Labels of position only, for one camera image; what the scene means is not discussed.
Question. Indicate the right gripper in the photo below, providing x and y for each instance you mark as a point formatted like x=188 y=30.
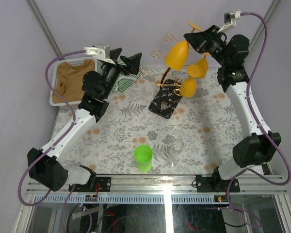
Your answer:
x=197 y=40

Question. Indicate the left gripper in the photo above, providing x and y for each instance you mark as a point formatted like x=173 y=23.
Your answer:
x=131 y=62

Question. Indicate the orange plastic cup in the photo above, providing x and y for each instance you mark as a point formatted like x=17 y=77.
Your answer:
x=178 y=54

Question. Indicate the orange wine glass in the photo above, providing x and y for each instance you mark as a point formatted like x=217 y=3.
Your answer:
x=188 y=87
x=200 y=69

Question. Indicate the gold wine glass rack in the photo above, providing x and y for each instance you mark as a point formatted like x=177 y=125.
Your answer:
x=168 y=96

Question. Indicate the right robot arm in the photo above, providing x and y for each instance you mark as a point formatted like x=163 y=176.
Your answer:
x=259 y=142

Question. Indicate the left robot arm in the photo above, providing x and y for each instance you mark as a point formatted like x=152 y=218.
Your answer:
x=45 y=164

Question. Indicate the clear glass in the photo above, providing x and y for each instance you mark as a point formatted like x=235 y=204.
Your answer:
x=176 y=148

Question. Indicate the green striped cloth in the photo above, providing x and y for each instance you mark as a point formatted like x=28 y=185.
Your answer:
x=123 y=81

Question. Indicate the white plastic basket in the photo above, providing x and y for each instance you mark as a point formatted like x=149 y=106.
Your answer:
x=73 y=62

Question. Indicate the brown cloth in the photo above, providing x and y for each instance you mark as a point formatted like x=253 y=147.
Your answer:
x=70 y=78

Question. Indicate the green plastic cup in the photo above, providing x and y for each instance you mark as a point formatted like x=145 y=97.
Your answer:
x=143 y=156

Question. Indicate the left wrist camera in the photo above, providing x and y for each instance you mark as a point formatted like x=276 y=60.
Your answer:
x=100 y=52

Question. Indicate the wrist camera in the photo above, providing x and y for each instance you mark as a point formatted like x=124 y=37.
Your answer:
x=230 y=20
x=100 y=52

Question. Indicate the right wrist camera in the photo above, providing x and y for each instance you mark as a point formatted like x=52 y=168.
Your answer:
x=230 y=20

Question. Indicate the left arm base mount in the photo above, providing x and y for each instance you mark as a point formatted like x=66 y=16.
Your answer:
x=96 y=184

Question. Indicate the aluminium rail frame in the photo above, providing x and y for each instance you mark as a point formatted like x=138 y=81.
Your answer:
x=184 y=184

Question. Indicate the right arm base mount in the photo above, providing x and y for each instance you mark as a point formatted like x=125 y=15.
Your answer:
x=208 y=184

